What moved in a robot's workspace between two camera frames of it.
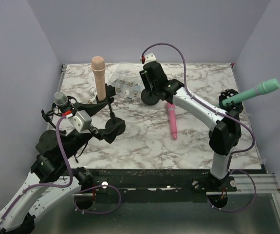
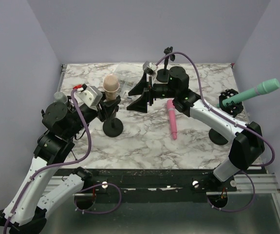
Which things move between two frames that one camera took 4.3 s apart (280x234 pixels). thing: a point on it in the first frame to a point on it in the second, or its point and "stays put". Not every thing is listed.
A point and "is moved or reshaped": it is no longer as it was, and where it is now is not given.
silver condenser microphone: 61,100 stays put
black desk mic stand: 148,97 is moved or reshaped
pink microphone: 171,109 stays put
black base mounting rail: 158,185 stays put
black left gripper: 110,133 to 102,112
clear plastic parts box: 126,79 stays put
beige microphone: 98,66 to 111,84
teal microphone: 268,85 stays put
